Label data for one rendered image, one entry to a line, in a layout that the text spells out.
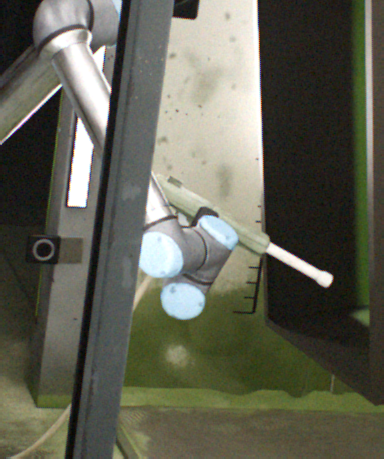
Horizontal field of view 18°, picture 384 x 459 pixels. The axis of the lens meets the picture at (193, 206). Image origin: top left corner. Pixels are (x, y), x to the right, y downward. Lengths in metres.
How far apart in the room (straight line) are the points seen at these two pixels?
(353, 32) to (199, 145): 0.69
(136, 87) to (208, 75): 2.07
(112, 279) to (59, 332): 2.09
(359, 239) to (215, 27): 0.79
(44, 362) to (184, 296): 1.36
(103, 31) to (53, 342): 1.41
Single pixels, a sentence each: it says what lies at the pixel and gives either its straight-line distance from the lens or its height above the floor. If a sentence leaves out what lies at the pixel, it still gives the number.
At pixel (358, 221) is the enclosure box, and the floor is 0.77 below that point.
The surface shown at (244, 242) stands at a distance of 2.85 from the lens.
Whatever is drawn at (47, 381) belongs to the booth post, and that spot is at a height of 0.09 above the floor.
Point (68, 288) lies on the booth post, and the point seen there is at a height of 0.39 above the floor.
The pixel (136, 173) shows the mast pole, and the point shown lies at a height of 1.10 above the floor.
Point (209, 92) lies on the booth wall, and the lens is 3.75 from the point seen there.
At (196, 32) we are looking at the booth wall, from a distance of 3.72.
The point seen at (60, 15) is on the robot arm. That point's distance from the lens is 2.56.
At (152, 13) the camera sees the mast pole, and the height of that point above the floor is 1.32.
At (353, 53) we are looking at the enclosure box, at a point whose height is 1.23.
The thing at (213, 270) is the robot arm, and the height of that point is 0.79.
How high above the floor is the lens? 1.39
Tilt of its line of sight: 11 degrees down
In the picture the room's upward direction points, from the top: 8 degrees clockwise
